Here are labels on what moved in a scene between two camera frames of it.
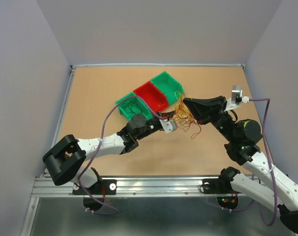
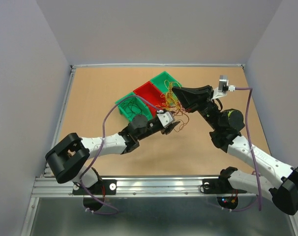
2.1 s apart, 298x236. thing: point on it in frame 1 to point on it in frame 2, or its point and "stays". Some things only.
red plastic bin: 155,99 stays
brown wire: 131,107 stays
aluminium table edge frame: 68,81 stays
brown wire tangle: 184,117 to 171,103
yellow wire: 182,116 to 171,98
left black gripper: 168,114 stays
